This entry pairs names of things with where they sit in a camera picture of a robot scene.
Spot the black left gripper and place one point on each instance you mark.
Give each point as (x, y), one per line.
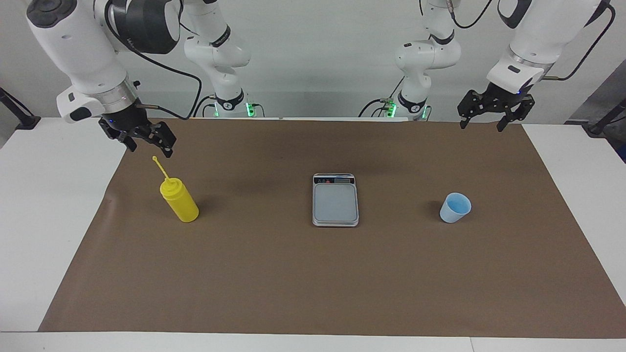
(501, 100)

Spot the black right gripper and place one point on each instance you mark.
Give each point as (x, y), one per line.
(128, 122)

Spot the yellow squeeze bottle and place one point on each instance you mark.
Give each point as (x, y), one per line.
(181, 203)

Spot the light blue cup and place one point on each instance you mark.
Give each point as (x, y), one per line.
(455, 209)

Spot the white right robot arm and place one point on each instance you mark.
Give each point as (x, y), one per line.
(83, 49)

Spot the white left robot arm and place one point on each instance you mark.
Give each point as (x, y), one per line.
(547, 34)

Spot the silver digital kitchen scale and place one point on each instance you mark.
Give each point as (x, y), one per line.
(335, 203)

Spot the black clamp stand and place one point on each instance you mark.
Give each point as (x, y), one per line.
(19, 115)
(604, 120)

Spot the brown paper mat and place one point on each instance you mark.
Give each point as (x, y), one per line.
(293, 274)

